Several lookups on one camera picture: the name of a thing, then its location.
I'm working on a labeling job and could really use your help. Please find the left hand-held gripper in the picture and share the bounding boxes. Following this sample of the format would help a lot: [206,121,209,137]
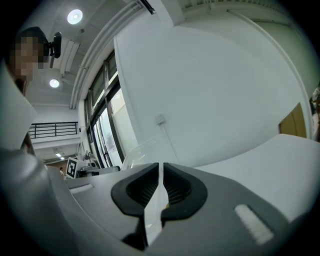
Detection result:
[65,156,121,180]

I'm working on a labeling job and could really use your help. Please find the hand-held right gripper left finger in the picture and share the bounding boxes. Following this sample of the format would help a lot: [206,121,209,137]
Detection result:
[110,162,160,252]

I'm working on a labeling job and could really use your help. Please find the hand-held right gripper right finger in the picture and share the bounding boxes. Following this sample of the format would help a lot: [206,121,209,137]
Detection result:
[159,162,209,227]

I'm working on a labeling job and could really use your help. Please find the black metal railing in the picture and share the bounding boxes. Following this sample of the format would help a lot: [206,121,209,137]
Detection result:
[28,121,79,140]

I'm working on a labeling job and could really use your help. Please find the white ceiling air vent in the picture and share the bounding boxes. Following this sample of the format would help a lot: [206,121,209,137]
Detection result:
[59,38,82,76]

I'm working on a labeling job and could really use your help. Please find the white ceiling pipes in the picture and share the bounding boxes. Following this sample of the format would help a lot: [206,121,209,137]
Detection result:
[69,0,141,110]

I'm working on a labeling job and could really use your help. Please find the person's face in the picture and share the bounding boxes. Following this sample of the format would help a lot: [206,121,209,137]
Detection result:
[9,37,50,83]

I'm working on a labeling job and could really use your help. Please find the wooden door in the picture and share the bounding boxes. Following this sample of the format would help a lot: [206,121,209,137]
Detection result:
[278,102,308,140]

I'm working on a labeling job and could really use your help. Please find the large round ceiling light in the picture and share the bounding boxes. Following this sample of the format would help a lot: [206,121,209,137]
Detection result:
[66,9,84,25]

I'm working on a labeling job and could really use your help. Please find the white wall cable conduit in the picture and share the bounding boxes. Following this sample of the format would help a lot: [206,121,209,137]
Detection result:
[160,123,180,164]

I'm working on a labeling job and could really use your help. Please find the dark-framed glass window wall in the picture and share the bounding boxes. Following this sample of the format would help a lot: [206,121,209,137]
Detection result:
[84,49,126,171]

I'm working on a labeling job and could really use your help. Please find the black head-mounted camera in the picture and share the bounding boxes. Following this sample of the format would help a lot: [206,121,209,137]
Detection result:
[46,31,63,59]

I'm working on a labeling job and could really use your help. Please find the long white wall pipe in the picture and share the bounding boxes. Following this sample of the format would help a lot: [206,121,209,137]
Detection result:
[226,8,314,141]

